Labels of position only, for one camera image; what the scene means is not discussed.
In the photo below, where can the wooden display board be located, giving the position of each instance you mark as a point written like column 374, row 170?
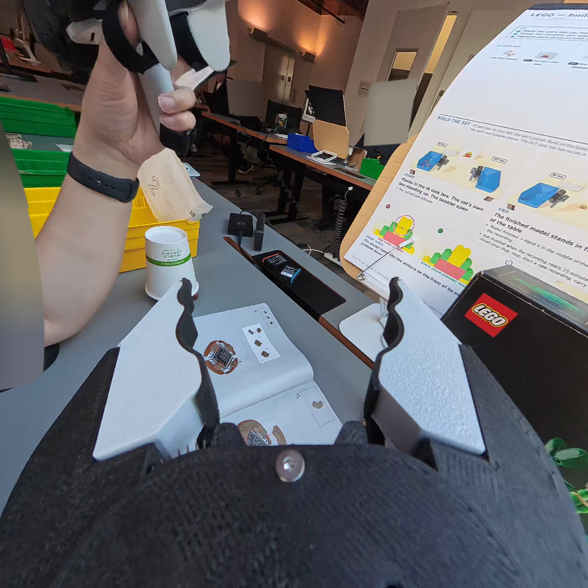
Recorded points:
column 330, row 138
column 390, row 170

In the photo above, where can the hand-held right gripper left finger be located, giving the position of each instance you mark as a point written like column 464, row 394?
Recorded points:
column 151, row 390

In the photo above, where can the yellow plastic bin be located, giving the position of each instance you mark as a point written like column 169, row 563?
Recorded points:
column 133, row 248

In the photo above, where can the white tablet stand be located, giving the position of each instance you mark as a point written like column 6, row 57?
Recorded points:
column 363, row 326

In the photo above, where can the printed instruction sheet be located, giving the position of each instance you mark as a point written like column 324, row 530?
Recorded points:
column 505, row 138

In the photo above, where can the instruction booklet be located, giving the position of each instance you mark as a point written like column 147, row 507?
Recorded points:
column 275, row 367

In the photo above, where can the white power strip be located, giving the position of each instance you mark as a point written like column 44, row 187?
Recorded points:
column 333, row 256

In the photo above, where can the blue plastic bin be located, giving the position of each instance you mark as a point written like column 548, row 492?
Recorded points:
column 301, row 143

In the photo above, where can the black device orange label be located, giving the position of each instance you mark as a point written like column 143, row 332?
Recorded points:
column 274, row 262

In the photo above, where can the white printed card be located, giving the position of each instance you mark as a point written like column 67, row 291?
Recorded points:
column 64, row 148

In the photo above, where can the blue and black battery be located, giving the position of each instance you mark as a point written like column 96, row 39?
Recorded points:
column 291, row 273

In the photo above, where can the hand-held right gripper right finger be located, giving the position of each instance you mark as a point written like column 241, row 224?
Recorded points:
column 427, row 381

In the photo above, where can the black tray with small devices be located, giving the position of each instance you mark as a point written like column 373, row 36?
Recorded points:
column 317, row 298

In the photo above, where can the black display board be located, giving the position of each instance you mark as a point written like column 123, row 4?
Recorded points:
column 328, row 103

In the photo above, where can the grey top desk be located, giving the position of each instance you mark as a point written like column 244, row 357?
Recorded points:
column 36, row 92

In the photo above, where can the black power adapter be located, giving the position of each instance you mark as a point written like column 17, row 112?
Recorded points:
column 240, row 224

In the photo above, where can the black computer monitor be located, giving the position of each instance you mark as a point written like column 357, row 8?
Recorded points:
column 282, row 112

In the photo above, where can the wooden top desk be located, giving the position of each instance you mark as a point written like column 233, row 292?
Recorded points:
column 243, row 126
column 317, row 165

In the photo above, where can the white paper cup green band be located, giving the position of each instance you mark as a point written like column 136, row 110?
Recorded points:
column 170, row 275

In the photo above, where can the black lego set box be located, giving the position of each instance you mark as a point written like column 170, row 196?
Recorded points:
column 528, row 367

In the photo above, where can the person's left hand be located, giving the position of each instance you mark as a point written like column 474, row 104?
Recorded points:
column 115, row 115

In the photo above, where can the black wrist band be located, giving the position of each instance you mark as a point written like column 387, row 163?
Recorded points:
column 101, row 183

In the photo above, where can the crumpled white paper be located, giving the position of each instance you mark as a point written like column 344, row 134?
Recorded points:
column 18, row 141

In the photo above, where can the white stand base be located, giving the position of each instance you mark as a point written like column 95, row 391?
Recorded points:
column 324, row 156
column 190, row 169

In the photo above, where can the numbered paper bag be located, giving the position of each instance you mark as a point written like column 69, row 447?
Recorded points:
column 170, row 193

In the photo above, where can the person's left forearm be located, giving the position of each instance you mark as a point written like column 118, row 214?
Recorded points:
column 78, row 257

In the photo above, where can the black power bank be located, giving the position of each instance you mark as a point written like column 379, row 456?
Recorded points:
column 259, row 229

